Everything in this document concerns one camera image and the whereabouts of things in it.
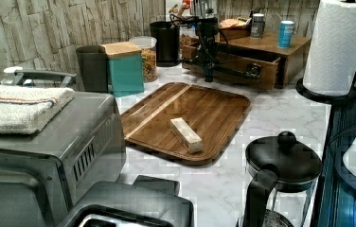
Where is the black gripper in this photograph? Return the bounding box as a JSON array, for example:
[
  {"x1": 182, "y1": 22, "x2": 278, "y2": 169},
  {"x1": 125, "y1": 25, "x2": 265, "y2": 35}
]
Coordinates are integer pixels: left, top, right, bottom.
[{"x1": 193, "y1": 18, "x2": 218, "y2": 82}]

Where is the wooden drawer with black handle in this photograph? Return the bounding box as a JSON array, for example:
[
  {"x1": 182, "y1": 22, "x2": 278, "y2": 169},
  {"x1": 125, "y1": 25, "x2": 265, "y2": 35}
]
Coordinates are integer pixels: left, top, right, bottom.
[{"x1": 182, "y1": 42, "x2": 281, "y2": 90}]

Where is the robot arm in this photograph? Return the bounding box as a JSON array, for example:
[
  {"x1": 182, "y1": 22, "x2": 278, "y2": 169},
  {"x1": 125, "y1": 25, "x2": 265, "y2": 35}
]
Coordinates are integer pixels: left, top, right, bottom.
[{"x1": 169, "y1": 0, "x2": 219, "y2": 82}]

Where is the wooden drawer cabinet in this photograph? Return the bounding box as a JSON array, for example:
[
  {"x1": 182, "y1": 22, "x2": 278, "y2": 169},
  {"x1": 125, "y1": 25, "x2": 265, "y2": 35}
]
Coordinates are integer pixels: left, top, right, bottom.
[{"x1": 190, "y1": 31, "x2": 312, "y2": 89}]

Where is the wooden cutting board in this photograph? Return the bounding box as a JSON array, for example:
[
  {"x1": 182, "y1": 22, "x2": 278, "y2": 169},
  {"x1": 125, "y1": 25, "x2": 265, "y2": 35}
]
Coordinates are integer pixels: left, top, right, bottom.
[{"x1": 121, "y1": 82, "x2": 251, "y2": 166}]

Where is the small wooden tray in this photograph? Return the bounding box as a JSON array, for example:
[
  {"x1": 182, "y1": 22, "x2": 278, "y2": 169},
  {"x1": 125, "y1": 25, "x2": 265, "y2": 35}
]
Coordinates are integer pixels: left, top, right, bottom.
[{"x1": 219, "y1": 17, "x2": 251, "y2": 42}]

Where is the black utensil holder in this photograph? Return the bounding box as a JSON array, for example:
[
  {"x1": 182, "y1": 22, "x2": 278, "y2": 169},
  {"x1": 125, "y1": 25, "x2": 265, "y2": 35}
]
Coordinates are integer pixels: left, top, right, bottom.
[{"x1": 150, "y1": 21, "x2": 179, "y2": 67}]

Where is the clear jar of cereal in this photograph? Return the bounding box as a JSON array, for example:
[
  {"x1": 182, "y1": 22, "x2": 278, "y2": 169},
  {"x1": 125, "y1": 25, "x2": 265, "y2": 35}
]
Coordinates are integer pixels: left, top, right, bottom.
[{"x1": 130, "y1": 36, "x2": 157, "y2": 82}]

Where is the grey spice shaker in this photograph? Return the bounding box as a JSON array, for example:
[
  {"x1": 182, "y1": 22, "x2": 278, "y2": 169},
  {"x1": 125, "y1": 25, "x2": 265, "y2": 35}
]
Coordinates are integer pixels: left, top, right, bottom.
[{"x1": 250, "y1": 13, "x2": 264, "y2": 38}]

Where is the wrapped butter stick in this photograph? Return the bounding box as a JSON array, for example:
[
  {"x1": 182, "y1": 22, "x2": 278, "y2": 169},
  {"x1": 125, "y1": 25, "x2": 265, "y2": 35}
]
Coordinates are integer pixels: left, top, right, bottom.
[{"x1": 170, "y1": 117, "x2": 204, "y2": 153}]

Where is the blue can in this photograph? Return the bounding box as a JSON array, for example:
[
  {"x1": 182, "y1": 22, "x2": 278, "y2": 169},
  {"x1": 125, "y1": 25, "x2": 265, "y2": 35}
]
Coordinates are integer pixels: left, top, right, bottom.
[{"x1": 277, "y1": 21, "x2": 294, "y2": 48}]

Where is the teal canister with wooden lid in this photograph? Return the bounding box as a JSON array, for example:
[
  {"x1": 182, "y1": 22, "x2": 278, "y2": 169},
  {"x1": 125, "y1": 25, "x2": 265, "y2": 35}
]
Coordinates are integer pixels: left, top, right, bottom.
[{"x1": 102, "y1": 42, "x2": 144, "y2": 97}]

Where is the dark grey canister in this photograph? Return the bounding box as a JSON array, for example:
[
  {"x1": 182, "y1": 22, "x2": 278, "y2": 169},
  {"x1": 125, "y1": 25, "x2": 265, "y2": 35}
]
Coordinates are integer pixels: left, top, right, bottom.
[{"x1": 76, "y1": 45, "x2": 108, "y2": 93}]

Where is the black french press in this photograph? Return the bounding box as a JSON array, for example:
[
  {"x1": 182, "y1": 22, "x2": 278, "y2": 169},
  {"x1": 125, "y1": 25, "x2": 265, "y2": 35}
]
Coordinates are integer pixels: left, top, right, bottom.
[{"x1": 236, "y1": 131, "x2": 323, "y2": 227}]

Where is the black paper towel holder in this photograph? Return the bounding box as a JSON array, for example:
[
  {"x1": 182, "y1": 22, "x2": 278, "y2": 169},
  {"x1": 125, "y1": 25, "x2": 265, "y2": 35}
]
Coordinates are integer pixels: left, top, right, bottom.
[{"x1": 295, "y1": 79, "x2": 356, "y2": 106}]

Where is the white paper towel roll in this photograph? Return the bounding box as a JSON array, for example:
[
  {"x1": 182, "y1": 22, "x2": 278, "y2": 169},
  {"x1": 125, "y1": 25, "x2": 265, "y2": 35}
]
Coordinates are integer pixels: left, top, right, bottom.
[{"x1": 303, "y1": 0, "x2": 356, "y2": 96}]

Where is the folded white towel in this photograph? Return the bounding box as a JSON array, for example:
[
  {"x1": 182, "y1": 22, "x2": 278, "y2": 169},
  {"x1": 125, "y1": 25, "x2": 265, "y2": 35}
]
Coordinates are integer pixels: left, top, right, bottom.
[{"x1": 0, "y1": 85, "x2": 75, "y2": 134}]

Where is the silver toaster oven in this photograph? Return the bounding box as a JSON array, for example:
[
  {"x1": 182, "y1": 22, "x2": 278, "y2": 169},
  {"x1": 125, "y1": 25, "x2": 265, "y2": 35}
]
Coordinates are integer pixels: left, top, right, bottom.
[{"x1": 0, "y1": 92, "x2": 126, "y2": 227}]

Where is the grey handle rack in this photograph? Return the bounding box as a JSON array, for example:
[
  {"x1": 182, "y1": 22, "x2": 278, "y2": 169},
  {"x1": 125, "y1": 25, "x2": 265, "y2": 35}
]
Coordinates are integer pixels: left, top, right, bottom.
[{"x1": 3, "y1": 66, "x2": 77, "y2": 88}]

